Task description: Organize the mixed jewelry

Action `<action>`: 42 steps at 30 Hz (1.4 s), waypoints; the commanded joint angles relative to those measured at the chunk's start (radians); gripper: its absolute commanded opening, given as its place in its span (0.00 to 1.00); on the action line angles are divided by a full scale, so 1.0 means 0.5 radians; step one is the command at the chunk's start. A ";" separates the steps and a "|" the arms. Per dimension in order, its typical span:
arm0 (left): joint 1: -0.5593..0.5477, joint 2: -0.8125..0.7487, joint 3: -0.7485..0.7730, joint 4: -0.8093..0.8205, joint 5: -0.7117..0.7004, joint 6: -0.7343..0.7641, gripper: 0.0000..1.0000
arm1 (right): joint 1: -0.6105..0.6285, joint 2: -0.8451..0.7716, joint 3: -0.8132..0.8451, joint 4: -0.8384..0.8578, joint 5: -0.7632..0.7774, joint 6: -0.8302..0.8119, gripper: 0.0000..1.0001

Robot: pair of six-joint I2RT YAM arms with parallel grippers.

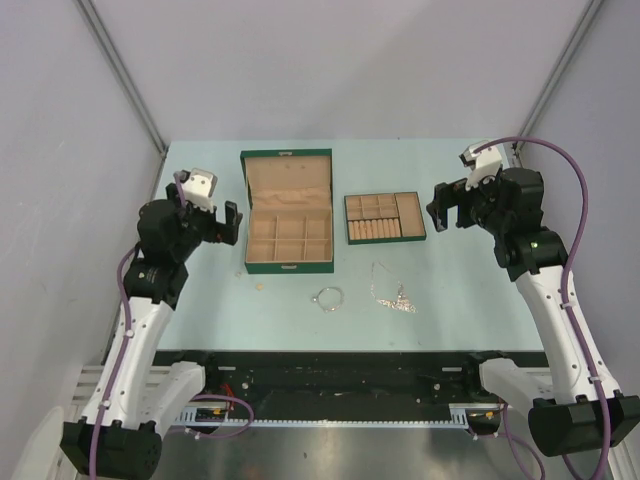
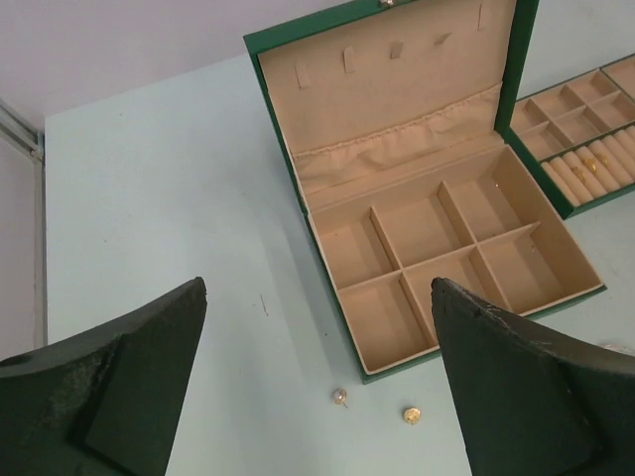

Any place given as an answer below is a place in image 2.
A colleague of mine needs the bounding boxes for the gold earrings in tray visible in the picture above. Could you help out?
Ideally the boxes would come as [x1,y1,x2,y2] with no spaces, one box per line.
[571,153,609,181]

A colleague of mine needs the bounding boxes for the green jewelry box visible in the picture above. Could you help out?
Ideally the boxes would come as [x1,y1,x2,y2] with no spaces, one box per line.
[244,0,604,383]

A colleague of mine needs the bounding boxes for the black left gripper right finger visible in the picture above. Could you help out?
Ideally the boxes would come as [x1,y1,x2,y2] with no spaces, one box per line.
[432,278,634,475]

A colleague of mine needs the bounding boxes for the gold round stud earring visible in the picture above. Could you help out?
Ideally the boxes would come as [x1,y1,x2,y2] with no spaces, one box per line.
[403,407,422,425]

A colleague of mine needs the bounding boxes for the pearl stud earring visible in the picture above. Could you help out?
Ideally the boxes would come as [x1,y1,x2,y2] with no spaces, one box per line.
[331,388,348,408]

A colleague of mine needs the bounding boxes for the aluminium frame post left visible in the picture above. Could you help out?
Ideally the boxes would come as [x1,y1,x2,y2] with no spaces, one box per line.
[1,102,48,358]

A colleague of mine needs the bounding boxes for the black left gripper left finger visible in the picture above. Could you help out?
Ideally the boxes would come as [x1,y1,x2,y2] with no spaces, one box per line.
[1,277,206,475]

